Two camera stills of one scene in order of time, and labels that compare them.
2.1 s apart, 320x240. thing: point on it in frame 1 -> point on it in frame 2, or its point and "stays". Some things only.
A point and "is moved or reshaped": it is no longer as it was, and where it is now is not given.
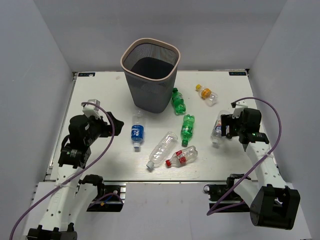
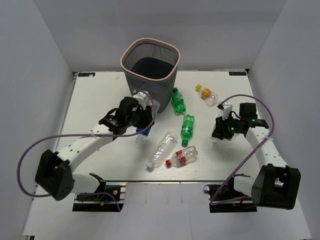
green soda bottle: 187,129 stays
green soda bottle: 178,100 stays
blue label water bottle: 137,128 is moved or reshaped
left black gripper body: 98,129 -> 139,119
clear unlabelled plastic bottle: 160,153 stays
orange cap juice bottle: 210,98 stays
